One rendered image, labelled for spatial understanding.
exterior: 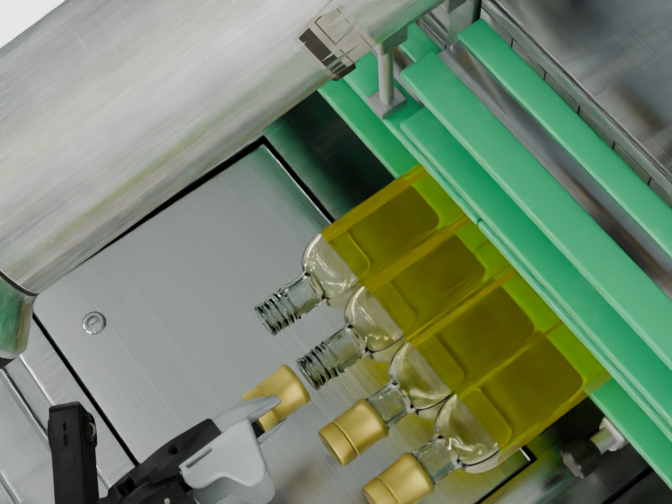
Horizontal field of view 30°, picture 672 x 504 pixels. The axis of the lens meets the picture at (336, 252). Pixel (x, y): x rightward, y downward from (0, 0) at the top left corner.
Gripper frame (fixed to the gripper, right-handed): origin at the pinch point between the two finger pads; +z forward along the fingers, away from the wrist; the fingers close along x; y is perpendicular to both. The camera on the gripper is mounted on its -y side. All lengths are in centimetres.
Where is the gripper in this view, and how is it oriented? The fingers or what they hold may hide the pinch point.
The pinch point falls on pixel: (262, 409)
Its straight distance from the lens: 98.7
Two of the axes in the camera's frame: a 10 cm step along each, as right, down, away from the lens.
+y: 6.0, 7.0, -3.9
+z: 8.0, -5.6, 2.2
